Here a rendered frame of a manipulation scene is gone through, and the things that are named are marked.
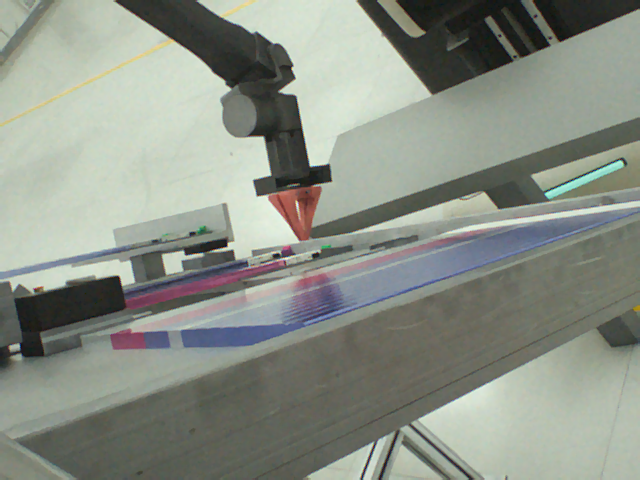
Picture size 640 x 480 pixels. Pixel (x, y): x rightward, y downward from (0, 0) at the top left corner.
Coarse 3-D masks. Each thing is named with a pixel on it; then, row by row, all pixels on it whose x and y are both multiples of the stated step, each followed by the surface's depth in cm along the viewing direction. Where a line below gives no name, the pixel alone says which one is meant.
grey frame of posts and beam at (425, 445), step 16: (0, 432) 25; (416, 432) 151; (432, 432) 153; (0, 448) 25; (16, 448) 26; (416, 448) 151; (432, 448) 152; (448, 448) 155; (0, 464) 25; (16, 464) 25; (32, 464) 26; (48, 464) 26; (432, 464) 155; (448, 464) 155; (464, 464) 158
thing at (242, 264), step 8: (288, 248) 119; (232, 264) 112; (240, 264) 113; (200, 272) 108; (208, 272) 109; (216, 272) 110; (224, 272) 111; (168, 280) 105; (176, 280) 106; (184, 280) 106; (192, 280) 107; (136, 288) 102; (144, 288) 102; (152, 288) 103; (160, 288) 104; (128, 296) 101; (136, 296) 102
